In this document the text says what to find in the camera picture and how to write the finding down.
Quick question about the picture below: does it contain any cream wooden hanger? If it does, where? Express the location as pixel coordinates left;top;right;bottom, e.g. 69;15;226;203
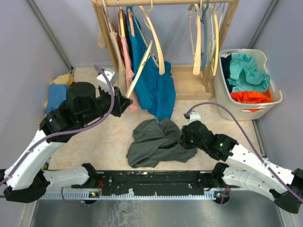
139;0;165;75
188;4;201;76
125;41;153;112

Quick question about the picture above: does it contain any dark grey t-shirt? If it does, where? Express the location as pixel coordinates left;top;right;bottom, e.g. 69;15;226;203
126;117;197;168

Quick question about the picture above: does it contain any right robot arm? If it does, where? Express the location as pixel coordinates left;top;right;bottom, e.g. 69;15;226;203
181;121;303;214

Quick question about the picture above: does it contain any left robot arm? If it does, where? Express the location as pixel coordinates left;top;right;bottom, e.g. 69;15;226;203
0;82;132;203

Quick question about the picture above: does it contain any teal blue hanging t-shirt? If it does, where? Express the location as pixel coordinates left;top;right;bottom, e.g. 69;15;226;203
127;15;176;121

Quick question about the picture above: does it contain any pink hanging t-shirt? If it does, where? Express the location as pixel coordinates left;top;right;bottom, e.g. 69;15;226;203
118;9;140;112

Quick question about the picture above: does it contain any beige hanging t-shirt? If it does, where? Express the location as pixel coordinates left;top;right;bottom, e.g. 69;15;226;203
98;7;126;95

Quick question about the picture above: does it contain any yellow cream hanger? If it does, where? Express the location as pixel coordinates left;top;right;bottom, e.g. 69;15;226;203
210;5;219;76

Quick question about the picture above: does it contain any white thin hanger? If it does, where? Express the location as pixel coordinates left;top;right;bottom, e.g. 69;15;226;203
217;0;226;29

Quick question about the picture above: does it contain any brown folded cloth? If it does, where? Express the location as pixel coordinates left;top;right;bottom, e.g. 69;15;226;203
70;82;78;88

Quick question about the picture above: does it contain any yellow cloth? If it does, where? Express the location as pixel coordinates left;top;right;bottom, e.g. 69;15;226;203
44;74;73;109

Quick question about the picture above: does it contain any blue folded cloth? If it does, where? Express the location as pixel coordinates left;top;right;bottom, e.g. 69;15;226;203
45;84;70;114

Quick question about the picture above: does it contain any wooden clothes rack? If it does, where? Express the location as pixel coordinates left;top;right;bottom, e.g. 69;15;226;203
92;0;239;100

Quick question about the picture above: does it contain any navy garment in basket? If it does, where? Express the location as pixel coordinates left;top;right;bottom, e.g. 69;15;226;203
221;52;233;93

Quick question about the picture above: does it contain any white laundry basket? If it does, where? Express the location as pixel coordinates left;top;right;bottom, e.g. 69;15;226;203
214;49;283;121

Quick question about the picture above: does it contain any turquoise garment in basket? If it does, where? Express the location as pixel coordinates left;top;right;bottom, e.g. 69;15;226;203
228;53;270;93

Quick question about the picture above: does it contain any orange garment in basket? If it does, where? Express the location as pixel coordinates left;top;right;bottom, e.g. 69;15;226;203
230;90;274;104

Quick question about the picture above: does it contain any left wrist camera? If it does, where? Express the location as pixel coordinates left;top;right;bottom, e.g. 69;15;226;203
97;68;118;92

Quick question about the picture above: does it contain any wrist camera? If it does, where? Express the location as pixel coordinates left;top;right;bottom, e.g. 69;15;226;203
97;68;118;92
184;111;201;124

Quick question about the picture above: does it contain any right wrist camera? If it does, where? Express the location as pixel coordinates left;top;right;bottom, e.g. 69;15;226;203
184;111;201;124

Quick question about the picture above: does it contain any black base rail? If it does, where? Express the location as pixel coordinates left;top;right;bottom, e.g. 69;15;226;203
71;169;240;197

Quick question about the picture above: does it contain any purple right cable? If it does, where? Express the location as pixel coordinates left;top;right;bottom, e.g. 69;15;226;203
188;102;303;204

